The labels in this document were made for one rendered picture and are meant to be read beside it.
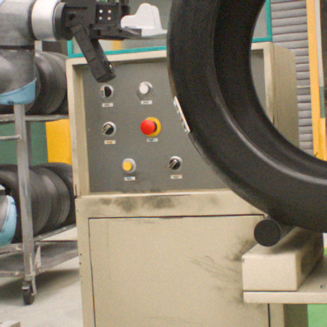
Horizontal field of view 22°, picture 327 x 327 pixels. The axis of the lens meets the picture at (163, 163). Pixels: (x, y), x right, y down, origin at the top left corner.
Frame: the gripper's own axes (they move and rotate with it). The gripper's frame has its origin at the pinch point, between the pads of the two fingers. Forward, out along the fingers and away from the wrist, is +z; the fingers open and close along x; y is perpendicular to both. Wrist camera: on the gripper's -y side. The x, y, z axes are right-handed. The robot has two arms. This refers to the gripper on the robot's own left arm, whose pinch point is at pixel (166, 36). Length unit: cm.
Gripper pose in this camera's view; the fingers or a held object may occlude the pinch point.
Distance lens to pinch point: 147.8
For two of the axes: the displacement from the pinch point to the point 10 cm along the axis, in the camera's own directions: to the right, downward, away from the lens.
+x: 3.0, -0.7, 9.5
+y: 0.6, -9.9, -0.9
